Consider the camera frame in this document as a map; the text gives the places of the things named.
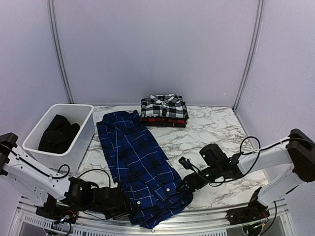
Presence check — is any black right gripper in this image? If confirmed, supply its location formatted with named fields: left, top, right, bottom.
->
left=176, top=163, right=221, bottom=193

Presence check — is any blue plaid long sleeve shirt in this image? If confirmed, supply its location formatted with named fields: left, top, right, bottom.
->
left=96, top=110, right=193, bottom=229

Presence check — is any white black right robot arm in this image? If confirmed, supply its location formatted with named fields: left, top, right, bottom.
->
left=177, top=128, right=315, bottom=225

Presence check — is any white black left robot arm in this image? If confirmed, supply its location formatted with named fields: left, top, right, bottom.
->
left=0, top=133, right=136, bottom=220

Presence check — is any red black folded shirt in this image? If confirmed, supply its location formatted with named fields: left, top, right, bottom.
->
left=140, top=117, right=188, bottom=128

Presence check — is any black white checked folded shirt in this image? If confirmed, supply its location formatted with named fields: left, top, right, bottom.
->
left=140, top=93, right=189, bottom=119

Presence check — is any white plastic bin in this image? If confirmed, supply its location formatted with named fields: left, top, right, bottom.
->
left=22, top=103, right=95, bottom=173

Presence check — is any black garment in bin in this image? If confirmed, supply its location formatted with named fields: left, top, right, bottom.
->
left=38, top=114, right=80, bottom=154

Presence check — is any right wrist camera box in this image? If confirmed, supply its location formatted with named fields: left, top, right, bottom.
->
left=179, top=144, right=229, bottom=172

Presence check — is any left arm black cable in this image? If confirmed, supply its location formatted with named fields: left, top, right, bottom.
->
left=58, top=164, right=113, bottom=190

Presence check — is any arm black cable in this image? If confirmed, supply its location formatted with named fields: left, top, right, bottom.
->
left=58, top=164, right=113, bottom=190
left=240, top=136, right=261, bottom=154

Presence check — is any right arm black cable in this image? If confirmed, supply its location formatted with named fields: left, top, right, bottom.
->
left=240, top=136, right=261, bottom=154

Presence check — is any aluminium front rail frame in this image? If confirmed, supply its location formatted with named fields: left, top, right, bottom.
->
left=8, top=197, right=295, bottom=236

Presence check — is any right aluminium wall post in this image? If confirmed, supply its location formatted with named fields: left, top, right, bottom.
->
left=232, top=0, right=265, bottom=112

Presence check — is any aluminium wall post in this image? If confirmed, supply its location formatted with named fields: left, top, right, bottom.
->
left=232, top=0, right=265, bottom=112
left=47, top=0, right=74, bottom=104

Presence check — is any left aluminium wall post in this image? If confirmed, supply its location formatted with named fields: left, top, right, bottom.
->
left=47, top=0, right=74, bottom=104

